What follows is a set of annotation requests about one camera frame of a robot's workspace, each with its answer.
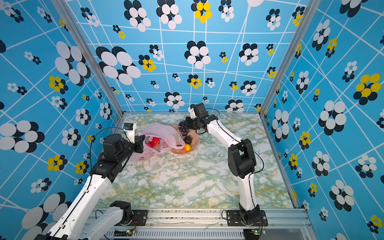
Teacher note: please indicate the aluminium frame post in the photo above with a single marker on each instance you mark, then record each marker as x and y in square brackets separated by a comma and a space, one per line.
[64, 12]
[289, 54]

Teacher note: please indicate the aluminium frame post left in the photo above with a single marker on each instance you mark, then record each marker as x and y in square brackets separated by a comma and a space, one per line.
[64, 12]

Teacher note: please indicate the pink printed plastic bag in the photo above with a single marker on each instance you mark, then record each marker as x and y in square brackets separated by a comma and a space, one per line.
[170, 139]

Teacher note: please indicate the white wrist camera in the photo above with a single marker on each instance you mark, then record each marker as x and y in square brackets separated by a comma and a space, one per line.
[129, 130]
[192, 113]

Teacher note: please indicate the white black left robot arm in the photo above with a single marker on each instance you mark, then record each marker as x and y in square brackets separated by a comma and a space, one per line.
[87, 192]

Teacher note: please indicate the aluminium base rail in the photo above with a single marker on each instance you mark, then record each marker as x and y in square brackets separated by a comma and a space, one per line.
[193, 224]

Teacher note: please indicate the pink scalloped fruit bowl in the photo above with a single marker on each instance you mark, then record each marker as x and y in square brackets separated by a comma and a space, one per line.
[193, 139]

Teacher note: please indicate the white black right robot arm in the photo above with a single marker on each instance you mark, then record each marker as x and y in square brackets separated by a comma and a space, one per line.
[241, 160]

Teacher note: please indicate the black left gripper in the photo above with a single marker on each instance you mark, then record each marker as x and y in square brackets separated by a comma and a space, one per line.
[138, 142]

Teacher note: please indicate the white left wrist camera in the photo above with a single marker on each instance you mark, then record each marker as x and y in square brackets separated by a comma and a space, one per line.
[129, 130]

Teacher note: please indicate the red dragon fruit piece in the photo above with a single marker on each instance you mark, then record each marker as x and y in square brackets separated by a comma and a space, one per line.
[154, 141]

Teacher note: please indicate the aluminium frame post right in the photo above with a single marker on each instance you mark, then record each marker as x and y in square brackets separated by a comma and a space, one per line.
[289, 54]

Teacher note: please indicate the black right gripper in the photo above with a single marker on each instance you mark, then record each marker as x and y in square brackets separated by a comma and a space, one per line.
[188, 122]

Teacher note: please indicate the orange yellow mango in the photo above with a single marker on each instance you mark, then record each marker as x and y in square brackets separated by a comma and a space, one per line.
[187, 147]

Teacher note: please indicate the dark purple grape bunch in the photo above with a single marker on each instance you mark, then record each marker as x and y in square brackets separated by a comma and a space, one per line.
[183, 129]

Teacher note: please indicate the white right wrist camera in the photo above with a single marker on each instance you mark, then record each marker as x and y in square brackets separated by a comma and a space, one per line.
[192, 113]

